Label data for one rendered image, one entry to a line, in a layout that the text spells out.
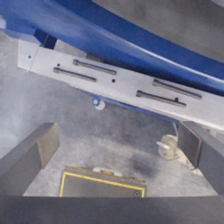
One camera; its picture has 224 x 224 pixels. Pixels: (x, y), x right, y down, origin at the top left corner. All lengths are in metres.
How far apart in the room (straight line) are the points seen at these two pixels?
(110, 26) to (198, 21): 0.26
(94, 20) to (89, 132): 1.24
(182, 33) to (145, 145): 1.24
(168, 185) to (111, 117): 0.84
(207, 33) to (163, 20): 0.13
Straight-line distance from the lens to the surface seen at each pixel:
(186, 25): 0.51
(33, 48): 1.00
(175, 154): 0.75
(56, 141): 0.16
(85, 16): 0.57
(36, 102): 1.94
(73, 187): 1.43
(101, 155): 1.64
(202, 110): 0.79
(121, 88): 0.75
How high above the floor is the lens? 1.58
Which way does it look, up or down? 79 degrees down
